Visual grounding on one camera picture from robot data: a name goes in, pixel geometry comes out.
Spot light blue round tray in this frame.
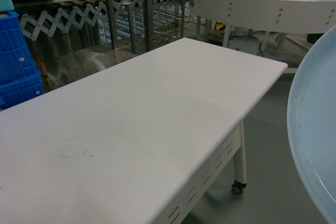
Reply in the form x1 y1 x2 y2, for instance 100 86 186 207
287 27 335 223

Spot white table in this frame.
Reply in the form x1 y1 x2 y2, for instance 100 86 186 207
1 38 287 223

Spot expandable roller conveyor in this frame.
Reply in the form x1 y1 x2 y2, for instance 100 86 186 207
15 0 182 41

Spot white round turntable machine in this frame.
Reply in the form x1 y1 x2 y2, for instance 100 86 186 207
190 0 335 54

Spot blue crate lower right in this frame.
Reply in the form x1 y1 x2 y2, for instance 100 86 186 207
1 73 45 110

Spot blue crate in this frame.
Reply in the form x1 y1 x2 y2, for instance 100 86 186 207
1 10 40 84
1 73 45 110

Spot blue crate upper right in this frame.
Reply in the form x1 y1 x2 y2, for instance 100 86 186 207
1 10 40 84

